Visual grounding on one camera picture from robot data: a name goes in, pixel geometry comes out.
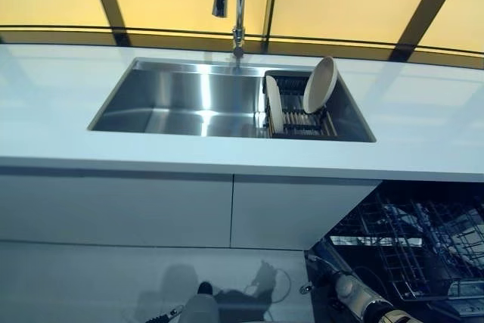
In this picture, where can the chrome gooseneck kitchen faucet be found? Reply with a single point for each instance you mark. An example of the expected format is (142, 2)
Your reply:
(240, 5)

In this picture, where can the black sink drying rack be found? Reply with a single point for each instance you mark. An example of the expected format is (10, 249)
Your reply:
(298, 118)

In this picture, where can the stainless steel sink basin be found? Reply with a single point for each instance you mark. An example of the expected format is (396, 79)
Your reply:
(181, 100)

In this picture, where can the black built-in dishwasher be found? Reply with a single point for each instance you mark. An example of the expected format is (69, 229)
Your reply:
(340, 247)

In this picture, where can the white cabinet door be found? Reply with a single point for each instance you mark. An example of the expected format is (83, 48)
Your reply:
(132, 209)
(295, 213)

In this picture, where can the cream ceramic plate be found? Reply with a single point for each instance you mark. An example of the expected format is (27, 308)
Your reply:
(319, 84)
(275, 105)

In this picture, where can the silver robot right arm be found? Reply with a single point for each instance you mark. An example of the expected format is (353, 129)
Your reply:
(363, 296)

